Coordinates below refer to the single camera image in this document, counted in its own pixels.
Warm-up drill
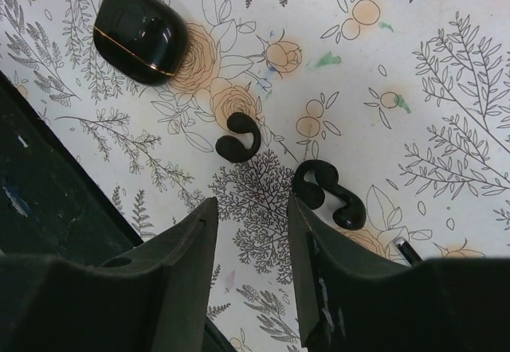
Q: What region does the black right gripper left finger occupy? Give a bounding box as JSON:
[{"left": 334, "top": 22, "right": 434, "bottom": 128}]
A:
[{"left": 1, "top": 198, "right": 218, "bottom": 351}]

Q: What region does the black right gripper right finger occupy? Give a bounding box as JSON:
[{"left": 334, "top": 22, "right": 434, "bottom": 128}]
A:
[{"left": 288, "top": 196, "right": 509, "bottom": 351}]

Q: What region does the black clip earbud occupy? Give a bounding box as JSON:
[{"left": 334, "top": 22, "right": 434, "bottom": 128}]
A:
[
  {"left": 214, "top": 111, "right": 263, "bottom": 163},
  {"left": 292, "top": 159, "right": 367, "bottom": 231}
]

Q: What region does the black case with gold line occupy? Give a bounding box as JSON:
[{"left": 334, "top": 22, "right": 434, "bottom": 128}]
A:
[{"left": 93, "top": 0, "right": 190, "bottom": 86}]

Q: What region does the black stem earbud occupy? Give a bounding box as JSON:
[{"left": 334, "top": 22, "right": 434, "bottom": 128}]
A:
[{"left": 394, "top": 237, "right": 422, "bottom": 265}]

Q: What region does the floral patterned table mat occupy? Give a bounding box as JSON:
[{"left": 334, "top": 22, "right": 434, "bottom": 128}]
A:
[{"left": 1, "top": 0, "right": 509, "bottom": 351}]

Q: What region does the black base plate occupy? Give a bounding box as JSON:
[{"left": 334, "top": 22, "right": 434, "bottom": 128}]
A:
[{"left": 1, "top": 77, "right": 231, "bottom": 351}]

